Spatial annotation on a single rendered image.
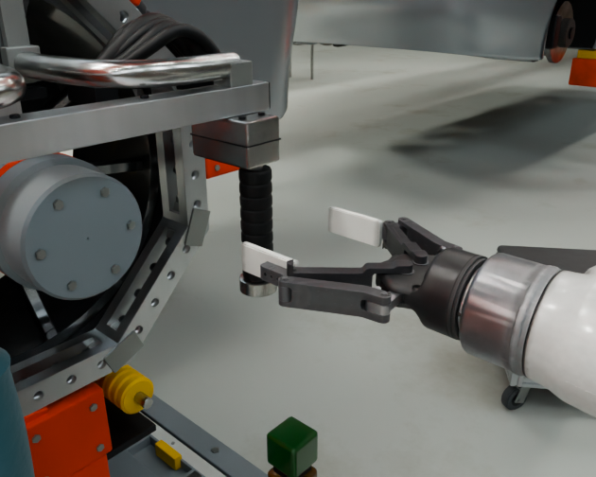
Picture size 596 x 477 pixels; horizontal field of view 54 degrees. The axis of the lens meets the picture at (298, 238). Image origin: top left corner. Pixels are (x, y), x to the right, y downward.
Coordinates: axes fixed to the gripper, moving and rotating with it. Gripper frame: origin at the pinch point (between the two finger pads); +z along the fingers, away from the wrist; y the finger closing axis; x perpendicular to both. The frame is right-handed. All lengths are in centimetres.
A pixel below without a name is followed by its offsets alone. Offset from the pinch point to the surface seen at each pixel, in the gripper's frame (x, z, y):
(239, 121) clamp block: 11.9, 5.8, -2.3
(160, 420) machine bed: -75, 66, 22
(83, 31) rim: 19.2, 36.4, -0.8
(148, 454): -68, 52, 9
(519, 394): -77, 3, 94
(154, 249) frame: -11.3, 30.9, 2.7
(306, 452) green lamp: -18.4, -8.2, -8.1
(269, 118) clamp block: 11.9, 4.8, 0.9
